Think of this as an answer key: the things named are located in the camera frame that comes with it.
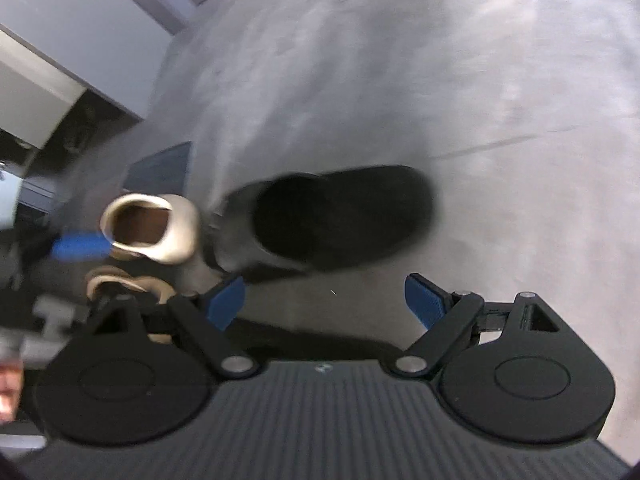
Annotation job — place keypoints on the black fuzzy slipper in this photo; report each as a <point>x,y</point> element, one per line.
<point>345,220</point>

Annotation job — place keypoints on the white cabinet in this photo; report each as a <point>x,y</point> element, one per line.
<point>45,85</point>

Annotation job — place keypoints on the person's left hand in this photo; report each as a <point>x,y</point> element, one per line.
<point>9,392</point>

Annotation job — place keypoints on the dark blue mat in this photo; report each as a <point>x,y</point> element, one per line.
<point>160,167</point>

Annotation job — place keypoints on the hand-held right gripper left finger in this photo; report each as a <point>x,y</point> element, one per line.
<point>227,302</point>

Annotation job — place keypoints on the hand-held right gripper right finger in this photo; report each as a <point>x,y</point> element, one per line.
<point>424,302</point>

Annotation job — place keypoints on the beige clog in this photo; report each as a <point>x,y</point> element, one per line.
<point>150,287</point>
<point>175,232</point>

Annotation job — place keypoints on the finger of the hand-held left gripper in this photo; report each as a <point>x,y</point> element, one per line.
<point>80,246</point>

